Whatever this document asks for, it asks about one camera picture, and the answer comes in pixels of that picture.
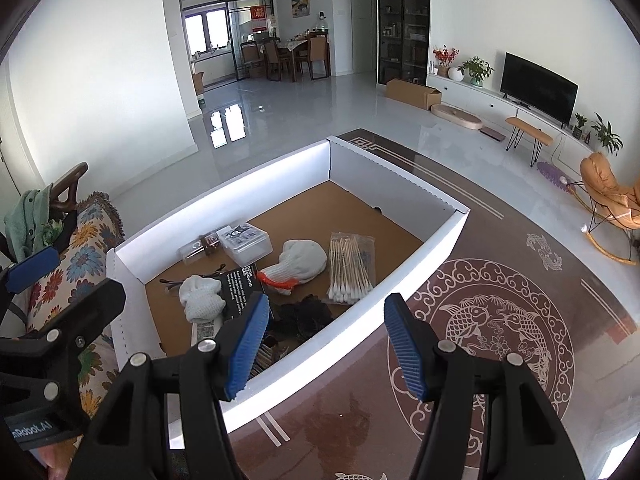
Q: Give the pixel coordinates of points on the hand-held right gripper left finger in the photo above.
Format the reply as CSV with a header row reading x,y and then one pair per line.
x,y
247,345

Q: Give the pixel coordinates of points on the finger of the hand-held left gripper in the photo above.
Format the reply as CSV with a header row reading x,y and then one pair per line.
x,y
85,315
35,267

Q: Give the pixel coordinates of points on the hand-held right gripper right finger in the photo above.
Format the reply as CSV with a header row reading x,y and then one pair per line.
x,y
405,350

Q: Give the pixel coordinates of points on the white bottle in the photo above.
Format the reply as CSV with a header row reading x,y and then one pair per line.
x,y
205,331

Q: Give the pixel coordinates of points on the black printed box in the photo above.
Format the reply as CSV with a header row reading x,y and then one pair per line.
x,y
240,290

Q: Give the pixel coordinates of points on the eyeglasses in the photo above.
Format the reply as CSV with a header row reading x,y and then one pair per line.
x,y
172,282

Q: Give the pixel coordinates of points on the white knit glove orange cuff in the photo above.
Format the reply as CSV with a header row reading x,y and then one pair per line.
x,y
300,260

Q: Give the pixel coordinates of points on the clear plastic box cartoon print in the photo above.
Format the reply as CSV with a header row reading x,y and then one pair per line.
x,y
247,242

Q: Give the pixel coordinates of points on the clear hair claw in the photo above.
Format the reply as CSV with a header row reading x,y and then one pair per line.
x,y
192,251

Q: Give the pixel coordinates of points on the white cardboard box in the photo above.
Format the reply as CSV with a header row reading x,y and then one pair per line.
x,y
400,200

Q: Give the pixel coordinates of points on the green cloth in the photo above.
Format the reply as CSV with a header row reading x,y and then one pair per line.
x,y
27,220

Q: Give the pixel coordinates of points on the purple round mat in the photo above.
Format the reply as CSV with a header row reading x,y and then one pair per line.
x,y
552,175

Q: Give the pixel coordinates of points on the dark floor mat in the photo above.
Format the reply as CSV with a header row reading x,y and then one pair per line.
x,y
494,134

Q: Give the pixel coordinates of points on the oval beige scratcher board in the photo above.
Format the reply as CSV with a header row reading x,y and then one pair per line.
x,y
457,116

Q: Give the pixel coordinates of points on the wooden bench hairpin legs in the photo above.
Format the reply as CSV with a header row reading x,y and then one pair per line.
x,y
530,130

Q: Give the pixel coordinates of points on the brown cardboard box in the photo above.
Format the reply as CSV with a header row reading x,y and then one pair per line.
x,y
412,94

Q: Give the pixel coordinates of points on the orange rocking chair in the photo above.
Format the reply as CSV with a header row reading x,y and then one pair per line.
x,y
607,185

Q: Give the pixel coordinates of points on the white television cabinet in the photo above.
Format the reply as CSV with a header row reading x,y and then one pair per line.
x,y
490,97

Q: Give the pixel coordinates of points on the white round vase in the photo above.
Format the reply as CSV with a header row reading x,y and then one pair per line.
x,y
456,74

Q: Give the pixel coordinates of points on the small potted plant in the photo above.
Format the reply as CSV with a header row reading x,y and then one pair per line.
x,y
580,122

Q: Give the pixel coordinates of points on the green potted plant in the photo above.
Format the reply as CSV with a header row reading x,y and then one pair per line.
x,y
475,67

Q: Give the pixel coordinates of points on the dining table with chairs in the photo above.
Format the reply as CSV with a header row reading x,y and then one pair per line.
x,y
290,55

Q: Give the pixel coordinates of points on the red flower bouquet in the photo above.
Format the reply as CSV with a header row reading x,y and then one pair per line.
x,y
445,57

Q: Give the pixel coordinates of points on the large leafy potted plant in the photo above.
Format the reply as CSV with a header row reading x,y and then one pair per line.
x,y
607,135

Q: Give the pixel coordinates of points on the black television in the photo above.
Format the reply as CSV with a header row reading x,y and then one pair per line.
x,y
540,85

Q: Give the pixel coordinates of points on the white interior door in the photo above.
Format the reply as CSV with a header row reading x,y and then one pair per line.
x,y
361,25

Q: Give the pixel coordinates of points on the dark glass display cabinet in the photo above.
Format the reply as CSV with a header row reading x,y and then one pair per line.
x,y
402,20

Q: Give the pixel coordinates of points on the framed wall painting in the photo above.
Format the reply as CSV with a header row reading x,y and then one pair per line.
x,y
300,0

